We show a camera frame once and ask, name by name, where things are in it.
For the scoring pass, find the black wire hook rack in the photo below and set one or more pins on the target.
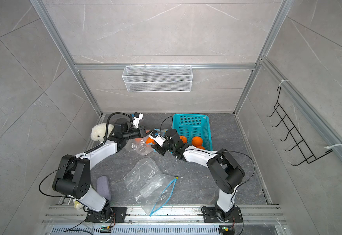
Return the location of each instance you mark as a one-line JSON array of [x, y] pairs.
[[293, 133]]

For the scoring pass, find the orange five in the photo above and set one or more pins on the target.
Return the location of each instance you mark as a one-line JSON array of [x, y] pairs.
[[150, 141]]

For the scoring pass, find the purple cloth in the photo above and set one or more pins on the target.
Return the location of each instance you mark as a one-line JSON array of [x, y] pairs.
[[103, 187]]

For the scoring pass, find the aluminium mounting rail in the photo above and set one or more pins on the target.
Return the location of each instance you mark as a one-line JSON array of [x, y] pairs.
[[184, 214]]

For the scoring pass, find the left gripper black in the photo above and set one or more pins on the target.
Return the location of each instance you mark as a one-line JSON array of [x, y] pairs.
[[141, 131]]

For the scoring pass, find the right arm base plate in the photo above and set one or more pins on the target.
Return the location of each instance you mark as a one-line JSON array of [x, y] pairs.
[[213, 214]]

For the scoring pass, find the white plush dog toy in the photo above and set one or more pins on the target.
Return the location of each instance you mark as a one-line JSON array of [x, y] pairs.
[[98, 132]]

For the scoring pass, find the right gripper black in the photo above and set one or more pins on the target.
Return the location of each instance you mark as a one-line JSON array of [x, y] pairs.
[[159, 149]]

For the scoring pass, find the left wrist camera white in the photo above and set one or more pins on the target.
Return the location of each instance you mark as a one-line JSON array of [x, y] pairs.
[[135, 119]]

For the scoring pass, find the teal plastic basket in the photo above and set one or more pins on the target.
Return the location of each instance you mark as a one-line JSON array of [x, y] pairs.
[[194, 125]]

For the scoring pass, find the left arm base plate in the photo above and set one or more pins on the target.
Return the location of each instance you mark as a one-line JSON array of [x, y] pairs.
[[115, 214]]

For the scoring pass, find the orange four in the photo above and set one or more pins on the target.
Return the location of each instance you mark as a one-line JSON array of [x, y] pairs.
[[197, 141]]

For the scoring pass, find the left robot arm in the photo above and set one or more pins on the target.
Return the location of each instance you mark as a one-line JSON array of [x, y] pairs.
[[73, 177]]

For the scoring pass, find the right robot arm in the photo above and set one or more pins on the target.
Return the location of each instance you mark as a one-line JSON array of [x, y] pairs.
[[225, 170]]

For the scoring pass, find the orange three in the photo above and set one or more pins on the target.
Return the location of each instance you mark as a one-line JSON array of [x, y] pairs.
[[184, 139]]

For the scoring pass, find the orange one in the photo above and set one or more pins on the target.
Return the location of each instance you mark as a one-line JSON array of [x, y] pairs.
[[201, 147]]

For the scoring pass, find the clear zip-top bag blue seal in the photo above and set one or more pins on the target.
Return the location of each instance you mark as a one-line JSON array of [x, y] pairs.
[[151, 188]]

